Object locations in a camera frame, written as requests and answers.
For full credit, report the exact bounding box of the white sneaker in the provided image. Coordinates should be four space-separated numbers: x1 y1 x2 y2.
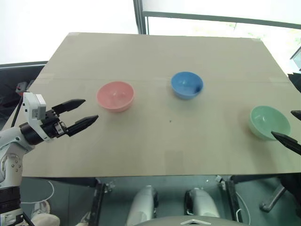
31 200 51 218

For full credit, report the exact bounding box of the black table leg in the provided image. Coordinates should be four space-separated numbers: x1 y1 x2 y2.
90 178 106 226
223 175 243 222

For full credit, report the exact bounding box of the beige shoe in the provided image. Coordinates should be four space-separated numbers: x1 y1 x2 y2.
31 212 61 226

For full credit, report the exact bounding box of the dark window frame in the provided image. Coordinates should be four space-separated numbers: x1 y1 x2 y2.
132 0 301 36

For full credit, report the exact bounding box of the white floor cable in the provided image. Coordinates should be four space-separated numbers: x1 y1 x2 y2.
234 193 248 222
20 180 55 204

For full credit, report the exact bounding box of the silver robot leg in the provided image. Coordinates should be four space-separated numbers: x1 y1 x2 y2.
184 187 221 220
126 185 158 226

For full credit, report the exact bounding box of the blue plastic bowl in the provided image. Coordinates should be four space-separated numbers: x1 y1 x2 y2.
170 71 204 100

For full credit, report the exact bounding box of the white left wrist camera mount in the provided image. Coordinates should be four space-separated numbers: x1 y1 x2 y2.
22 92 51 143

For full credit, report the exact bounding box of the grey robot torso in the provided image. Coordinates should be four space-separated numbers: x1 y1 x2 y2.
133 216 250 226

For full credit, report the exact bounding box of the grey office chair base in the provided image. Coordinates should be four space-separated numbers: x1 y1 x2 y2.
259 180 287 213

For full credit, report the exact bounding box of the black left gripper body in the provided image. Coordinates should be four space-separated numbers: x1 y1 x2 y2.
40 108 71 141

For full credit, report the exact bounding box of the pink-red plastic bowl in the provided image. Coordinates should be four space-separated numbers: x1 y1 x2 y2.
95 81 135 113

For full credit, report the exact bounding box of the silver left robot leg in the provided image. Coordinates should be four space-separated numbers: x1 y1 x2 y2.
126 185 158 226

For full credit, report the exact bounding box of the silver right robot leg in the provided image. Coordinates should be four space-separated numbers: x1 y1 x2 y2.
184 187 221 220

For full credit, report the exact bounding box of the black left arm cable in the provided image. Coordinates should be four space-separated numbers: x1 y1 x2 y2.
11 93 25 128

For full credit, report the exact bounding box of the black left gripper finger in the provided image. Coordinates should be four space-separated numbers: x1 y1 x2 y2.
52 99 86 116
66 114 99 137

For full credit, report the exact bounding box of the green plastic bowl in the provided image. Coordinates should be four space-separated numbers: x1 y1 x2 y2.
248 105 292 142

